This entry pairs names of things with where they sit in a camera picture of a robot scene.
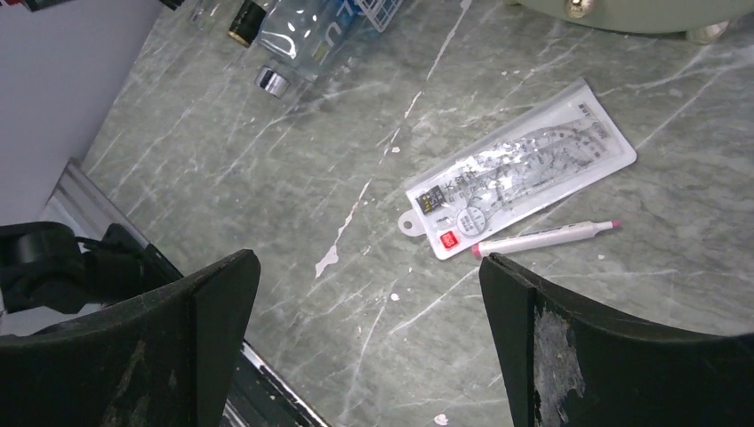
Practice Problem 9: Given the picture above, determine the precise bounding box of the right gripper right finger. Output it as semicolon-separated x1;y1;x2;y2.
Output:
479;254;753;426

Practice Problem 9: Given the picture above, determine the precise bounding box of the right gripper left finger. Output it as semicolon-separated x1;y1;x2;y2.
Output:
1;249;261;426

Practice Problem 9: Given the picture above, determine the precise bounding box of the blue clear square bottle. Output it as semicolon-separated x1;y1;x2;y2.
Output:
255;0;361;102

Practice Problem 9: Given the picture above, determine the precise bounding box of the dark green wine bottle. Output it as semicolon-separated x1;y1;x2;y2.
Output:
228;0;267;47

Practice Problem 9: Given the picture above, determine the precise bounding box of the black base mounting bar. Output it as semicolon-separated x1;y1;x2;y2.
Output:
221;341;330;427

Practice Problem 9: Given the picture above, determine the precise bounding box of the white pink-tipped marker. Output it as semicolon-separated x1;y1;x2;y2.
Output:
470;220;622;258

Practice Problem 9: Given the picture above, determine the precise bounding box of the ruler set plastic package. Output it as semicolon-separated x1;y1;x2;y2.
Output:
397;78;637;260

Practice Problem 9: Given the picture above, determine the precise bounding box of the cream drawer cabinet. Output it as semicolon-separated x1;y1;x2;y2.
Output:
505;0;753;44

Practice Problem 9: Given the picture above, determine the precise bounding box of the aluminium rail frame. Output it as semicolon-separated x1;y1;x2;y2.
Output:
38;159;149;247

